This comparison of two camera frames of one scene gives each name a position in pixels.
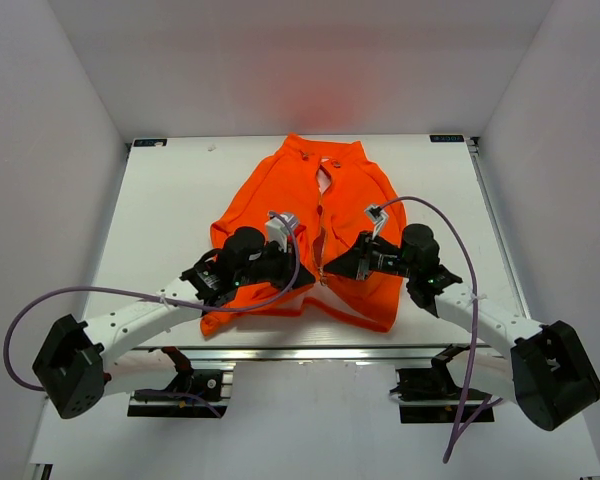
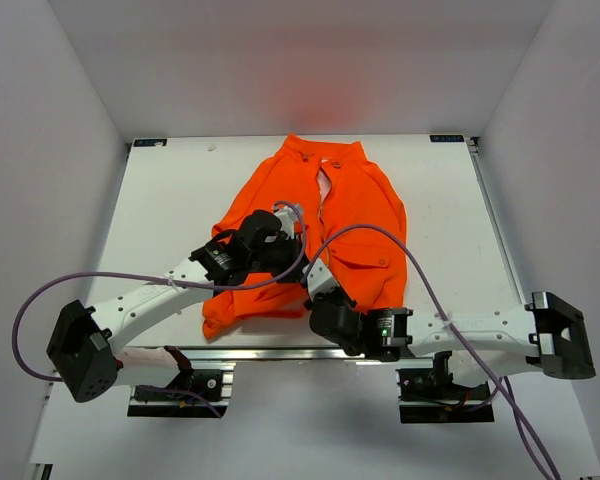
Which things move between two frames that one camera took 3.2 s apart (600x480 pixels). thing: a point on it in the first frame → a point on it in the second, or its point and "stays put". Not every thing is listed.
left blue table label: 150,142 stays put
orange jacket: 329,187 stays put
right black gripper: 357,262 → 327,296
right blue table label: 446,138 stays put
